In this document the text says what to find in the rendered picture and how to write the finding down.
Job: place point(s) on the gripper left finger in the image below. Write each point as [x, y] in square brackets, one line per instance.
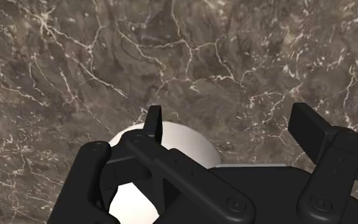
[154, 161]

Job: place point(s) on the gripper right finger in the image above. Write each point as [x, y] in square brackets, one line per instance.
[330, 155]

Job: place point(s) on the white round object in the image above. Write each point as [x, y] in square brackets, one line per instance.
[188, 142]

